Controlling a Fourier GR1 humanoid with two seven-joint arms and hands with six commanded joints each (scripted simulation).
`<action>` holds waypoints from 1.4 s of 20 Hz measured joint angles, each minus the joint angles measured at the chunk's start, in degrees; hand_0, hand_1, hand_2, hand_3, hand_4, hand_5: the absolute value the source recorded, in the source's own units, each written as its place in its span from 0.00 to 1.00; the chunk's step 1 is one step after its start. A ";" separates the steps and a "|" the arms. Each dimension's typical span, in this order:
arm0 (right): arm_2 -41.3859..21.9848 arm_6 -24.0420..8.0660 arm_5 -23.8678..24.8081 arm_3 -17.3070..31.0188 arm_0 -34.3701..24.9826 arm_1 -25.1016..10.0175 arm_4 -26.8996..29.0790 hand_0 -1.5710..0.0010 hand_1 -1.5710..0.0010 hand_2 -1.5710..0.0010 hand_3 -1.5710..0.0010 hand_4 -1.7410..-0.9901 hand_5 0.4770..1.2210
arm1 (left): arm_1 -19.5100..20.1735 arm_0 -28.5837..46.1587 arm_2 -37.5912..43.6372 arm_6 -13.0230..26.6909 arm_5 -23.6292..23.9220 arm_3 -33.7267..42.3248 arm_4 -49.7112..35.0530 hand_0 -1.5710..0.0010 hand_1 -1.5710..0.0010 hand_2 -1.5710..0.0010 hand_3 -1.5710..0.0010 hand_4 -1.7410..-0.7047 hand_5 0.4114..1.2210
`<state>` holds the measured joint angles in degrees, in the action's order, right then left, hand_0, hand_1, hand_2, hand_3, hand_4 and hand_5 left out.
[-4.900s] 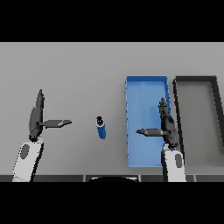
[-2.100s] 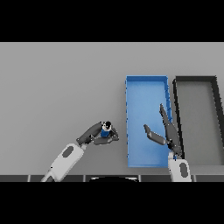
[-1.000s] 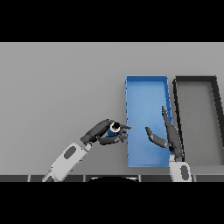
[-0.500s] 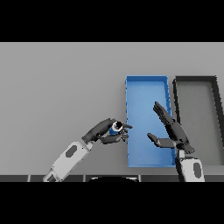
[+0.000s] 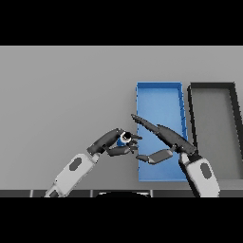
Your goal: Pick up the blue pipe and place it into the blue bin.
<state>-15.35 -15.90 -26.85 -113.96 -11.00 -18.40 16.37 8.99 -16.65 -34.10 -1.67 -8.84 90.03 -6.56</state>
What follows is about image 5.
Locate blue bin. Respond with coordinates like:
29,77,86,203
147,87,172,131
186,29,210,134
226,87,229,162
135,82,190,183

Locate dark grey bin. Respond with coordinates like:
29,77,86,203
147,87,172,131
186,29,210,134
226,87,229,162
187,82,243,190

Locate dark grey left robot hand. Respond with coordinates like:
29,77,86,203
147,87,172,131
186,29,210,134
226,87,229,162
86,127,143,158

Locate blue pipe with pale ring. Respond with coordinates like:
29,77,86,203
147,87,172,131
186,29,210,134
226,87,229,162
116,131,133,148

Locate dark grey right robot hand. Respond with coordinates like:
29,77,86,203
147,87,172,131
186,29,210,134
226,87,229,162
130,114,203,165

